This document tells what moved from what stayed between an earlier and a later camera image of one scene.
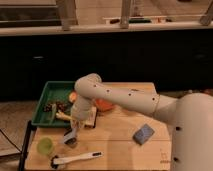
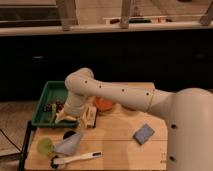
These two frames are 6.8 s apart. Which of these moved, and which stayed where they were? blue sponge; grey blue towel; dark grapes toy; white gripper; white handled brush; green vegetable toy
Moved: grey blue towel; white gripper
Stayed: blue sponge; white handled brush; green vegetable toy; dark grapes toy
